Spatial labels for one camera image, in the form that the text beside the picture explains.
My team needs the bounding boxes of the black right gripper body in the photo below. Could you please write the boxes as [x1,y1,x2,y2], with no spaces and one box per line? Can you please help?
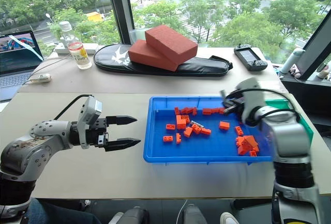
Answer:
[223,92,246,117]

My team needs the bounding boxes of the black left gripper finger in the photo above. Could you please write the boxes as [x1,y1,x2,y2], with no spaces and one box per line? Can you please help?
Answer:
[106,115,138,127]
[104,138,142,153]

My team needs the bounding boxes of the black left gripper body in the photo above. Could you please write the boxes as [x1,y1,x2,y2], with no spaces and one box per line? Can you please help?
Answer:
[89,117,110,148]

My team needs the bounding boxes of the blue plastic bin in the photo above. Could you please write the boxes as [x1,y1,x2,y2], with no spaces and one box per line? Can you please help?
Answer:
[143,96,277,166]

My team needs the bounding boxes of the green plastic bin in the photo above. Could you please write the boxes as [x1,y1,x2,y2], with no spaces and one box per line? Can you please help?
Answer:
[264,99,314,143]

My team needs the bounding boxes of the large orange toy brick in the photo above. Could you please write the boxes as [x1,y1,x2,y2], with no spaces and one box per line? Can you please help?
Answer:
[243,135,260,148]
[176,115,187,130]
[237,145,251,156]

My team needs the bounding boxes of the black handheld controller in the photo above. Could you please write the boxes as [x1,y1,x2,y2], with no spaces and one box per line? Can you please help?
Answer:
[233,43,268,72]

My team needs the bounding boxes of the black racket bag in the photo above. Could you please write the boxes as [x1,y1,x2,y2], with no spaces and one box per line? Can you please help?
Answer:
[93,43,234,77]

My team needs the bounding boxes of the small pink plush toy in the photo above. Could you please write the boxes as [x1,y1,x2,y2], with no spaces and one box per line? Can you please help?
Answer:
[289,63,302,79]

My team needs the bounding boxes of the red foam brick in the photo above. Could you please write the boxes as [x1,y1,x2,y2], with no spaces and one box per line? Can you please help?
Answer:
[144,25,199,65]
[128,39,182,72]

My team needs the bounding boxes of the white thermos with green lid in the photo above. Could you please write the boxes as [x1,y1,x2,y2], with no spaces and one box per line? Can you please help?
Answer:
[280,48,306,74]

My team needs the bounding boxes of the dark rounded shape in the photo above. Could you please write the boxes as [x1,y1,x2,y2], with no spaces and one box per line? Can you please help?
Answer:
[180,204,205,224]
[108,206,150,224]

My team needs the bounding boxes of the small white device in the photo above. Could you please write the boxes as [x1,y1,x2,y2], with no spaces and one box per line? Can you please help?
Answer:
[29,73,52,83]

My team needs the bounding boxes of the white power strip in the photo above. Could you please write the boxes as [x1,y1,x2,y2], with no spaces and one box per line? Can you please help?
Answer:
[54,42,99,55]

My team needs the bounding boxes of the clear bottle with yellow label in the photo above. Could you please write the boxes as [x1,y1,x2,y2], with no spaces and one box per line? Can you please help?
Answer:
[58,21,93,70]

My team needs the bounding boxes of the blue denim leg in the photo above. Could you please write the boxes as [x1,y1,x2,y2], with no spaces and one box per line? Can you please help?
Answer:
[24,197,102,224]

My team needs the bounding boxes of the grey laptop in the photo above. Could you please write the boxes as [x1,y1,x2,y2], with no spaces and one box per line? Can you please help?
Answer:
[0,30,45,102]

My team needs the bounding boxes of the black window pillar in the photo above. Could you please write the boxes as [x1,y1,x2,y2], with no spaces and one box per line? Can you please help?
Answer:
[104,0,136,46]

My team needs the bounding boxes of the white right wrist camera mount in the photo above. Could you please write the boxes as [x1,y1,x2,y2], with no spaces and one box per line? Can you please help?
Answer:
[235,77,267,124]

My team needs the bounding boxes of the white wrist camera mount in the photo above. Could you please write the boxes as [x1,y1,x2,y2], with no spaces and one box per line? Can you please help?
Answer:
[235,77,267,124]
[77,96,103,150]

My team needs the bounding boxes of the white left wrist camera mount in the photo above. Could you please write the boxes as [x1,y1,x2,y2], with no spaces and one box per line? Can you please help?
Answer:
[77,96,103,150]

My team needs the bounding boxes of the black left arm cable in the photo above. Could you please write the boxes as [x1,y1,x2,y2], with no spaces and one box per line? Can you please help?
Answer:
[53,94,94,121]

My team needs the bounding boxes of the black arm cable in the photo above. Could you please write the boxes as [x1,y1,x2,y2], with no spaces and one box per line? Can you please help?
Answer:
[53,94,94,121]
[224,87,302,125]

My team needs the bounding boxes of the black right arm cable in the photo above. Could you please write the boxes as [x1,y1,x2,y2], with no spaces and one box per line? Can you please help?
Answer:
[224,87,302,125]

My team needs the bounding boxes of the grey thin cable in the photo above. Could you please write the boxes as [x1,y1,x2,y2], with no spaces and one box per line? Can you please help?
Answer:
[22,53,72,85]

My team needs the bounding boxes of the white cable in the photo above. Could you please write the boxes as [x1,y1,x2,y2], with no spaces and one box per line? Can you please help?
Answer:
[175,199,189,224]

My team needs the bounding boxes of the black slanted window frame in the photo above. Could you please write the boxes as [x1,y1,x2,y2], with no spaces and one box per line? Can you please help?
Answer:
[296,14,331,81]

